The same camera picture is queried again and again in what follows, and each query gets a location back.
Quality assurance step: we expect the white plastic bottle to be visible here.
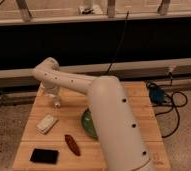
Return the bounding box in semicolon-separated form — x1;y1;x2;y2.
51;97;61;108

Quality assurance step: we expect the red chili pepper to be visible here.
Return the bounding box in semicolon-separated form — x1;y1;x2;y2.
65;134;81;156

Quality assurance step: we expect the green ceramic bowl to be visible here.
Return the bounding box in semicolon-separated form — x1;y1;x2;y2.
81;109;98;139

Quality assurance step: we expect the black smartphone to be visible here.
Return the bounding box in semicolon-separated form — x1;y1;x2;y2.
30;148;59;164

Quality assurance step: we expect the black floor cable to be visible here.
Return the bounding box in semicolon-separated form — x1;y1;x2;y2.
145;71;189;139

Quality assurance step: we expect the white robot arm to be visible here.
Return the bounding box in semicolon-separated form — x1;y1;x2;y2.
33;57;156;171

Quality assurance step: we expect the blue power adapter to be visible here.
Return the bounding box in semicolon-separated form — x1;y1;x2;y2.
149;87;164;104

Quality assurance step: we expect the black hanging cable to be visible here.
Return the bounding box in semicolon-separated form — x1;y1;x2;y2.
101;9;130;80

